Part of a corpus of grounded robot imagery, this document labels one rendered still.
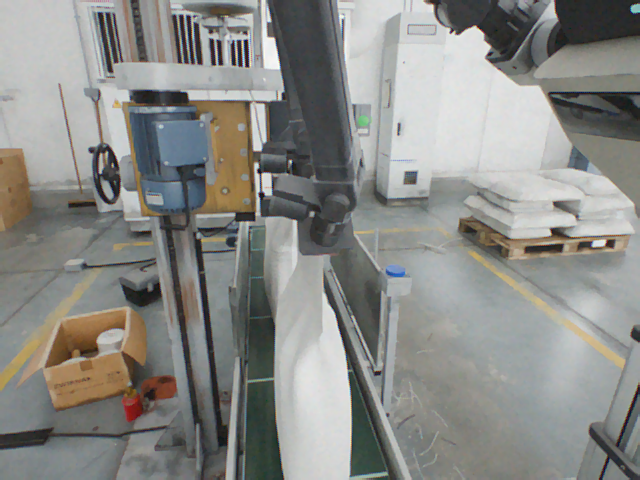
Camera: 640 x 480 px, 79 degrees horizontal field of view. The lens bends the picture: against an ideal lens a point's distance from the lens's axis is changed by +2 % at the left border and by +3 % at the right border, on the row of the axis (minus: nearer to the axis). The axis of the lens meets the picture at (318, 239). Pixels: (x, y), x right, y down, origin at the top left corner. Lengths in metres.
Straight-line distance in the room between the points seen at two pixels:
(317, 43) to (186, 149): 0.53
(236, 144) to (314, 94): 0.71
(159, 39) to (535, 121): 5.74
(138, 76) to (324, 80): 0.57
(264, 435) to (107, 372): 1.02
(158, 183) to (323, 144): 0.56
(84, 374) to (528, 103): 5.89
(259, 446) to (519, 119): 5.67
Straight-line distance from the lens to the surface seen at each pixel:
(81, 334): 2.51
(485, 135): 6.06
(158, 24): 1.21
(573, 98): 0.75
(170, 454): 1.85
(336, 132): 0.47
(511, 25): 0.90
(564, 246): 4.02
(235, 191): 1.16
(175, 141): 0.88
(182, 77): 0.94
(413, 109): 4.90
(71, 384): 2.17
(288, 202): 0.59
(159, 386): 2.13
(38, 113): 5.73
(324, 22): 0.41
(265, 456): 1.28
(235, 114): 1.13
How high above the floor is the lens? 1.36
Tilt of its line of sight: 21 degrees down
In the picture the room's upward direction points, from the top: straight up
